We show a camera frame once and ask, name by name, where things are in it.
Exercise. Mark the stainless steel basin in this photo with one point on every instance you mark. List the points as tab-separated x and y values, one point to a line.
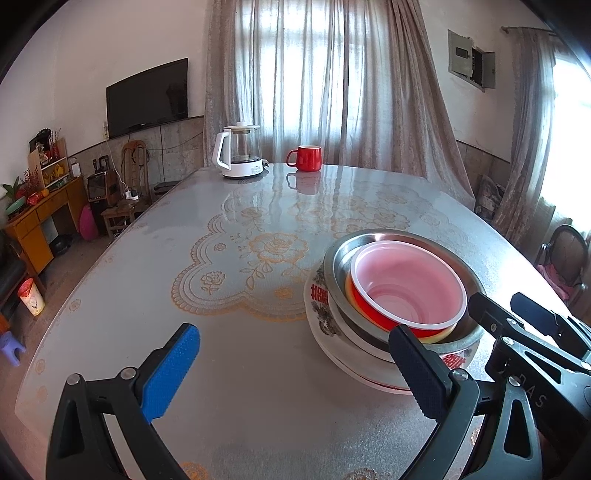
339	263

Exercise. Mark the red bowl with white inside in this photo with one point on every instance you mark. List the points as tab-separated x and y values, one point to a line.
406	277

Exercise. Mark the small white box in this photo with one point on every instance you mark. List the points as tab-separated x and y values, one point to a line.
75	168

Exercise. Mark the green plate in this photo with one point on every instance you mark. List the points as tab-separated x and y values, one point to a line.
16	205

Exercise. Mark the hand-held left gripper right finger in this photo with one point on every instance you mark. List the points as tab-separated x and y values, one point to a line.
415	369

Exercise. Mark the beige window curtain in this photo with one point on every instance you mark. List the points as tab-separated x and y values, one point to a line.
369	92
526	138

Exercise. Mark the yellow wooden cabinet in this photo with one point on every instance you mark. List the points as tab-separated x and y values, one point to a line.
37	240

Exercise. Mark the small wooden display shelf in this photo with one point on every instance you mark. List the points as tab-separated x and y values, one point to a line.
48	159

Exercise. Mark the printed sack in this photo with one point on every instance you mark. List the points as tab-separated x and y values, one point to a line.
489	196

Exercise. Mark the purple plastic stool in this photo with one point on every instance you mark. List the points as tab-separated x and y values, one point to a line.
11	348

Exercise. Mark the white red-print waste bin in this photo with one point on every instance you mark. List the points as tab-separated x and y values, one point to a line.
31	300

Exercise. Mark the black flat television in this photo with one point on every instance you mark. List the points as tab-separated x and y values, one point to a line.
147	99

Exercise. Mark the white glass electric kettle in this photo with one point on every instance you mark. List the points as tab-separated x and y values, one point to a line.
240	170

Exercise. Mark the grey wall electrical box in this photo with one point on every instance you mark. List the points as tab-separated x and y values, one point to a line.
459	53

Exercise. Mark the dark chair with pink cushion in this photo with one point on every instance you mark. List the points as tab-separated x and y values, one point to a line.
565	244

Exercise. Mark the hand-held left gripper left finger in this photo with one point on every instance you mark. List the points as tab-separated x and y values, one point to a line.
171	374

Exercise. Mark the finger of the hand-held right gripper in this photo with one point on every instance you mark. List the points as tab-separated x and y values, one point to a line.
535	309
491	314

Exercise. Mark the red mug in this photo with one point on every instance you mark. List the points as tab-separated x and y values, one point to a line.
308	159

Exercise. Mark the white plate with red characters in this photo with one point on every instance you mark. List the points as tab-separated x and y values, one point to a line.
318	300

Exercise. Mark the white power strip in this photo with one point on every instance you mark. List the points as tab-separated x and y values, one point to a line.
131	194

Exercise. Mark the beige lace table mat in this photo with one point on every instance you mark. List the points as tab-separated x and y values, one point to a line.
258	249

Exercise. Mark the black speaker box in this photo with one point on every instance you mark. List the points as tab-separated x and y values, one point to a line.
99	189

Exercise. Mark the brown wooden chair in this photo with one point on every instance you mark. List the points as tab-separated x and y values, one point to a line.
134	157

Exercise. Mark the black set-top box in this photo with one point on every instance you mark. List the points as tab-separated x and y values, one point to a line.
166	187

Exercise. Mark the yellow plastic bowl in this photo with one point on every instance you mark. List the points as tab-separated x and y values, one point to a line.
436	339

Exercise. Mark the potted green plant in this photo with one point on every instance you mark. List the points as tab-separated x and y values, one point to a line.
14	184

